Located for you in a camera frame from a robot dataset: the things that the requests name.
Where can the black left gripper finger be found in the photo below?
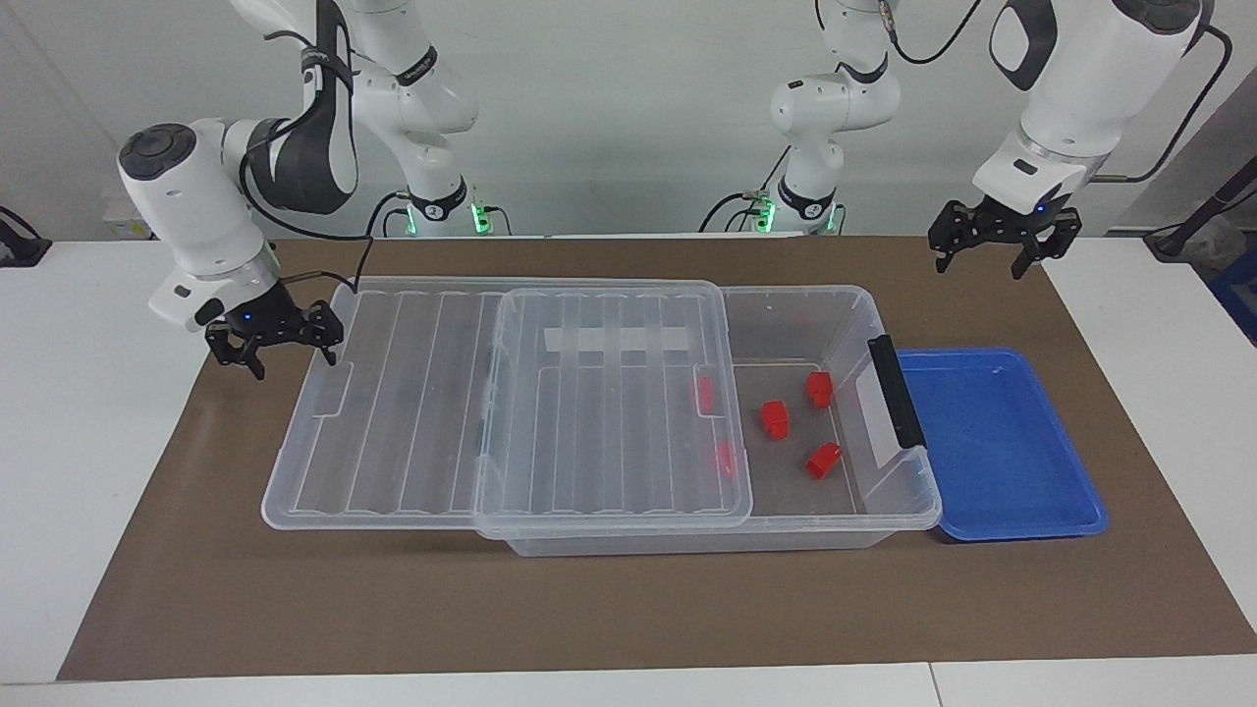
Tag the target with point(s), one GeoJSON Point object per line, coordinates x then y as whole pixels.
{"type": "Point", "coordinates": [951, 228]}
{"type": "Point", "coordinates": [1061, 228]}

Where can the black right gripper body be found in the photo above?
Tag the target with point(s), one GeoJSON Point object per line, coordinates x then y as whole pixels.
{"type": "Point", "coordinates": [270, 319]}

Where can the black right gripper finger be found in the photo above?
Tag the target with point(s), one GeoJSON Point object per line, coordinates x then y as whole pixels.
{"type": "Point", "coordinates": [331, 329]}
{"type": "Point", "coordinates": [231, 349]}

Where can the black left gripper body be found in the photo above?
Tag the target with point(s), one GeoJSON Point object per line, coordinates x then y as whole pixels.
{"type": "Point", "coordinates": [1011, 221]}

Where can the clear ribbed plastic lid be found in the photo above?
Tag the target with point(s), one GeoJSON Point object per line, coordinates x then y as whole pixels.
{"type": "Point", "coordinates": [393, 412]}

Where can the red plastic block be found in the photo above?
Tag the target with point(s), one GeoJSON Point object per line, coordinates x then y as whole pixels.
{"type": "Point", "coordinates": [705, 393]}
{"type": "Point", "coordinates": [823, 460]}
{"type": "Point", "coordinates": [725, 459]}
{"type": "Point", "coordinates": [819, 389]}
{"type": "Point", "coordinates": [775, 419]}

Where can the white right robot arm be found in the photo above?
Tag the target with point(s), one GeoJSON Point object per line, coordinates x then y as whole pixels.
{"type": "Point", "coordinates": [187, 196]}

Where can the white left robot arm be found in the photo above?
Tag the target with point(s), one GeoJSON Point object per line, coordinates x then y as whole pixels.
{"type": "Point", "coordinates": [1080, 79]}

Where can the blue plastic tray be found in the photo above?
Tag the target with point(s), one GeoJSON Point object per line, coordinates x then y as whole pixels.
{"type": "Point", "coordinates": [1002, 462]}

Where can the clear plastic storage box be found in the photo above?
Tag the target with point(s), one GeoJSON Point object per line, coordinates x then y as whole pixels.
{"type": "Point", "coordinates": [786, 496]}

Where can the black stand pole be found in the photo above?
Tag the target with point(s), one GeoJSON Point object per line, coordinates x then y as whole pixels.
{"type": "Point", "coordinates": [1218, 201]}

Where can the blue storage crate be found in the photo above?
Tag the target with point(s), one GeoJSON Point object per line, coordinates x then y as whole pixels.
{"type": "Point", "coordinates": [1239, 295]}

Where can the black clamp object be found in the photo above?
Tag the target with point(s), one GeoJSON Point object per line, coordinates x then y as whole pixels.
{"type": "Point", "coordinates": [20, 250]}

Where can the brown table mat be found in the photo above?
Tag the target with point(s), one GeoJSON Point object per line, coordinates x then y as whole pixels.
{"type": "Point", "coordinates": [295, 609]}

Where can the white wall power strip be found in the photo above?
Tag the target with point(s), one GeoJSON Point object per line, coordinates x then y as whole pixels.
{"type": "Point", "coordinates": [123, 224]}

